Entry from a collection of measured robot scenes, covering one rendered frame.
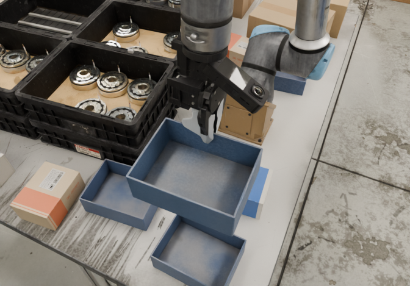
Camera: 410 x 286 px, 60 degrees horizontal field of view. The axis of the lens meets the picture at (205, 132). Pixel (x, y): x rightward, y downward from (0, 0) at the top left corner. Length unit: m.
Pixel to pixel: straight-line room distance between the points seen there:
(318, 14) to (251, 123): 0.39
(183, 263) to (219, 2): 0.70
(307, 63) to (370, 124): 1.42
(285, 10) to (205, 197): 1.11
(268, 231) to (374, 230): 1.02
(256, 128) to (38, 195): 0.69
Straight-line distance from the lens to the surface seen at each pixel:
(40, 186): 1.12
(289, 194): 1.12
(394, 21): 3.55
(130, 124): 0.98
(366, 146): 2.32
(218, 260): 1.00
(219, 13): 0.50
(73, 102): 1.24
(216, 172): 0.69
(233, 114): 1.16
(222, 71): 0.56
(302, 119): 1.33
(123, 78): 1.24
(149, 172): 0.70
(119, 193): 1.12
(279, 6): 1.63
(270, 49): 1.12
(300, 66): 1.10
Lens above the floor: 1.63
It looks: 49 degrees down
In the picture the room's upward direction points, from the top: straight up
